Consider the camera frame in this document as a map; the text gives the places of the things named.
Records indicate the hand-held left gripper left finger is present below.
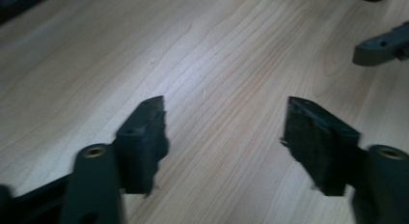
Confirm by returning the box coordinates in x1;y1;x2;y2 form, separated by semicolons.
115;95;170;198

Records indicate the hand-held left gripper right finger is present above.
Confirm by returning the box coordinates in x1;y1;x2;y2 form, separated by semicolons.
281;96;368;198

